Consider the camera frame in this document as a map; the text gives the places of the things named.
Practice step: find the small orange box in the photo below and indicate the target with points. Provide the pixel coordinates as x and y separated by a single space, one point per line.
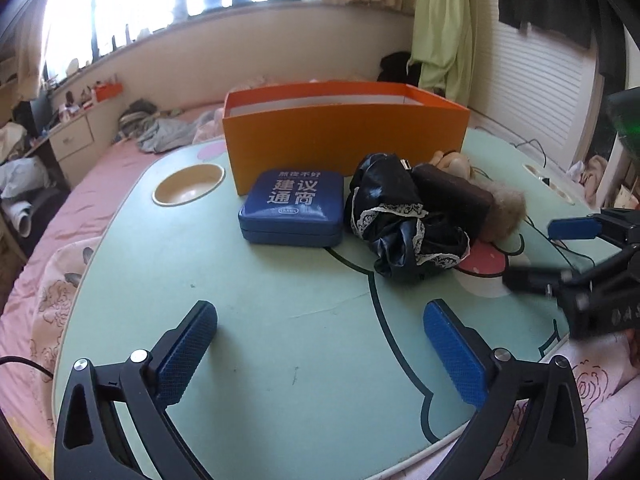
107 92

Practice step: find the grey clothing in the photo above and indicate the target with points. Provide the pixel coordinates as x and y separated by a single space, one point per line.
160 135

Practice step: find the blue tin box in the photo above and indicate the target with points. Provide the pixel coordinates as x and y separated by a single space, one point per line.
290 210

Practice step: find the pink bed sheet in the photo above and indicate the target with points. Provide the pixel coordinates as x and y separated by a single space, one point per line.
75 200

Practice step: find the white drawer cabinet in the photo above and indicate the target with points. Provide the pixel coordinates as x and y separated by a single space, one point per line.
75 140

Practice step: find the black lace fabric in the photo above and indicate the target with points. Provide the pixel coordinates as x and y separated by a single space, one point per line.
400 230

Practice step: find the dark brown case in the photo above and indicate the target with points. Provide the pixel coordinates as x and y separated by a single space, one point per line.
450 195

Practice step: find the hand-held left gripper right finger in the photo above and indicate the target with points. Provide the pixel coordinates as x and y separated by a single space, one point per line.
455 355

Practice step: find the light green curtain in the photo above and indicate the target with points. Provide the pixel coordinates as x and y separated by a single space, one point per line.
442 25

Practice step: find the pale laundry pile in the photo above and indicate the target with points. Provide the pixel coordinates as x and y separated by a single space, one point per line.
25 175

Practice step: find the mint green cartoon desktop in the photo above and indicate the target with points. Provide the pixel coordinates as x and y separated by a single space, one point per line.
300 310

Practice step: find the floral pink blanket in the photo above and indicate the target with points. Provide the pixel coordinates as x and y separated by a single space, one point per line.
55 300

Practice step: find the black monitor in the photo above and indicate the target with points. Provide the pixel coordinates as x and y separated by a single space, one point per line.
41 112

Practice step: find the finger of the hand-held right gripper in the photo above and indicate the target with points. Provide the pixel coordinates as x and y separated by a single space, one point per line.
572 227
530 280

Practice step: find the brown fur pompom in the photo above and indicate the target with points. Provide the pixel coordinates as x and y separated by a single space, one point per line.
505 210

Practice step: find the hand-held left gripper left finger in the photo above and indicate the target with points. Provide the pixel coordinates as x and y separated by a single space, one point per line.
185 355

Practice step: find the black clothing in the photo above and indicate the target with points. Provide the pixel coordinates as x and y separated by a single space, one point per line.
395 65

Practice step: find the orange cardboard box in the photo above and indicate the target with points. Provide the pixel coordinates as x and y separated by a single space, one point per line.
350 130

